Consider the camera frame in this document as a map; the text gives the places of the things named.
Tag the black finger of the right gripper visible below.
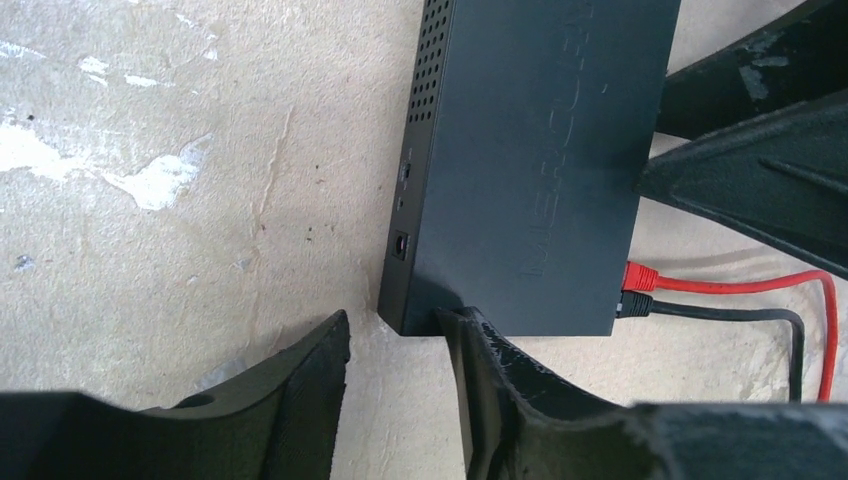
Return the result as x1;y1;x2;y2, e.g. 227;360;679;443
635;91;847;278
656;0;847;140

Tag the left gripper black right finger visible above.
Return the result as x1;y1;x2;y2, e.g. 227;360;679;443
436;308;847;479

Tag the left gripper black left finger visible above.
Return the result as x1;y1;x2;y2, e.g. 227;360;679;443
1;311;350;479

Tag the black network switch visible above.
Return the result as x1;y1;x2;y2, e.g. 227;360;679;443
377;0;680;337

